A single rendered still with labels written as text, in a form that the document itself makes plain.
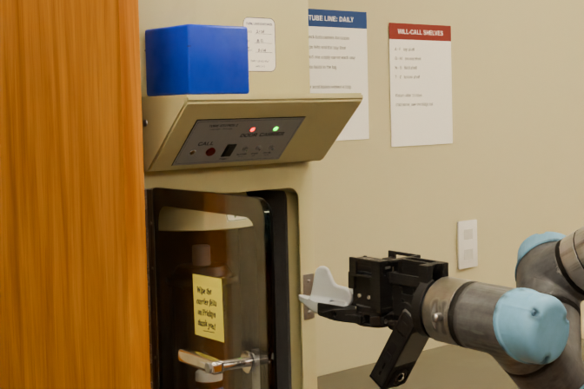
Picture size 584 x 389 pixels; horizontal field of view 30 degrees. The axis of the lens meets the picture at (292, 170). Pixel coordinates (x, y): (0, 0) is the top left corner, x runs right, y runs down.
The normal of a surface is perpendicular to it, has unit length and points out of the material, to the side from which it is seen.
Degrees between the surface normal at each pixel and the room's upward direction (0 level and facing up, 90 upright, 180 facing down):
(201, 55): 90
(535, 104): 90
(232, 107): 135
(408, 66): 90
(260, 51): 90
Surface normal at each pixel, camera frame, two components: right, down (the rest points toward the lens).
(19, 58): -0.75, 0.05
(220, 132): 0.49, 0.72
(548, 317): 0.66, 0.06
